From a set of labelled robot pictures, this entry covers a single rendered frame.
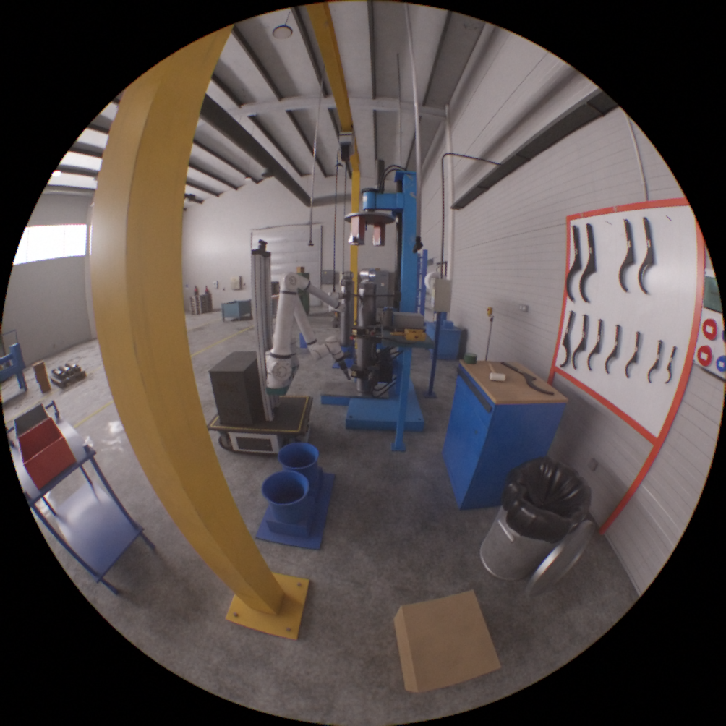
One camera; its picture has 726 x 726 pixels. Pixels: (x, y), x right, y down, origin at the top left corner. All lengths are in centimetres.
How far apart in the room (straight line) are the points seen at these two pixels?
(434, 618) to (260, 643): 87
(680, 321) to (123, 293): 233
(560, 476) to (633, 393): 88
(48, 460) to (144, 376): 112
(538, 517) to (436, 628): 66
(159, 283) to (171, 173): 24
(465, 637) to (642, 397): 176
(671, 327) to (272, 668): 286
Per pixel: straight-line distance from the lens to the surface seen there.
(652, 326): 209
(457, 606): 135
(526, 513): 132
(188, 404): 64
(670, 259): 209
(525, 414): 164
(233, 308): 1040
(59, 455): 157
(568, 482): 166
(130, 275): 52
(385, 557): 173
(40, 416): 236
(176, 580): 191
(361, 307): 289
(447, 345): 512
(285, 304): 170
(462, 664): 130
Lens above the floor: 154
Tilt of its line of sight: 19 degrees down
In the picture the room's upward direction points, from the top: 1 degrees clockwise
